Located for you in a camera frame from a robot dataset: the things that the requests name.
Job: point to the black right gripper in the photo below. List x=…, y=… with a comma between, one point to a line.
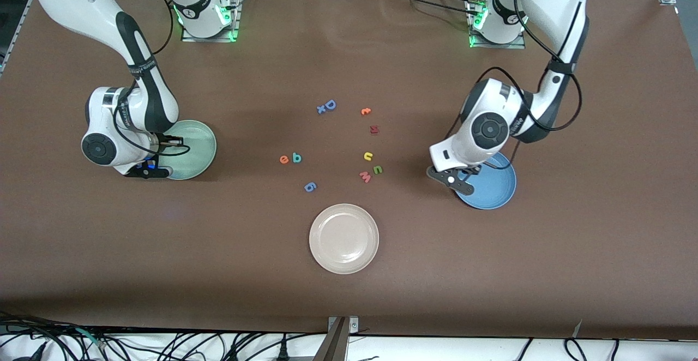
x=161, y=140

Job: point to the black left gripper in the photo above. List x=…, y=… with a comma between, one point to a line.
x=473, y=170

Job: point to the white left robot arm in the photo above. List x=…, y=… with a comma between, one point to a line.
x=463, y=151

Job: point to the light green plate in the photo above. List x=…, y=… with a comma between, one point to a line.
x=199, y=156

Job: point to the blue plate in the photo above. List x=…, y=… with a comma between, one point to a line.
x=493, y=192

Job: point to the brown table cover sheet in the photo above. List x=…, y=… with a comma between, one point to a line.
x=491, y=274

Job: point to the pink foam letter w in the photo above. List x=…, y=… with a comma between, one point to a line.
x=365, y=176

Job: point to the blue foam letter g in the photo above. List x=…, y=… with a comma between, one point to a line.
x=310, y=187

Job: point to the beige plate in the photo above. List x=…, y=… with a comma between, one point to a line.
x=343, y=238

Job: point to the blue foam letter D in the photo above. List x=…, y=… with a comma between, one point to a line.
x=330, y=104

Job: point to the black power plug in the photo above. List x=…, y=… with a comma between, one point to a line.
x=283, y=353

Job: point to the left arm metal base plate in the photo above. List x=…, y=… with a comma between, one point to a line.
x=499, y=46

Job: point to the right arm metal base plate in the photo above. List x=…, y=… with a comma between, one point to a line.
x=236, y=23

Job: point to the metal table leg bracket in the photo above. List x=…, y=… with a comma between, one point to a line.
x=335, y=347

